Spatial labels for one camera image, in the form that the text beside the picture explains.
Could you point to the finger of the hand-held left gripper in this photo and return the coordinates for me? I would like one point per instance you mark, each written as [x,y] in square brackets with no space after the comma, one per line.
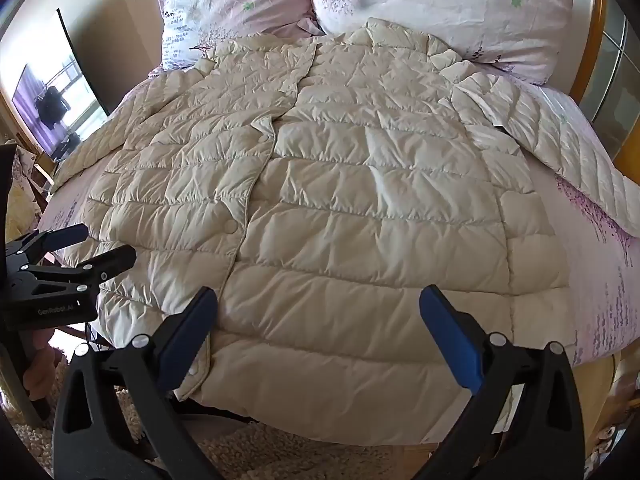
[55,240]
[105,262]

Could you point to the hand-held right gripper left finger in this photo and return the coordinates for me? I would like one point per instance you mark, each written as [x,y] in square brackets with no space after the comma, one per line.
[192,325]

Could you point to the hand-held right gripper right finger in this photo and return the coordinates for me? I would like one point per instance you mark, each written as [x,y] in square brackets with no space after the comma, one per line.
[452,335]

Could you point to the cream quilted down jacket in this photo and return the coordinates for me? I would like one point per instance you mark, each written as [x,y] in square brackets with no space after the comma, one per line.
[325,185]

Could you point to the person's left hand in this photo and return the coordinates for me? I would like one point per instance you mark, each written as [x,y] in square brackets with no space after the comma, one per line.
[42,365]

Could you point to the black flat television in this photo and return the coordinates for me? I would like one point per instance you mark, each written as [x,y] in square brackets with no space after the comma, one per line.
[55,100]

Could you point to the floral pink bed sheet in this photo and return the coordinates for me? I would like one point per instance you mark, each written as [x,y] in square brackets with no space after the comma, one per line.
[590,280]

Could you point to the floral pink pillow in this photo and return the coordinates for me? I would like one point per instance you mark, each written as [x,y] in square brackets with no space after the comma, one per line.
[450,5]
[225,0]

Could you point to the frosted glass panel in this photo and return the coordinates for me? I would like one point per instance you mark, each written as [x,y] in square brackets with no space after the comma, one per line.
[612,75]

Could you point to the orange wooden headboard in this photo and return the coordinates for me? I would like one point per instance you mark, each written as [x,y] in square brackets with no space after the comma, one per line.
[592,45]

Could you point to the light wooden bed frame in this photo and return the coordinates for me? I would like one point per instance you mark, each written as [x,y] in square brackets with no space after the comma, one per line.
[600,395]

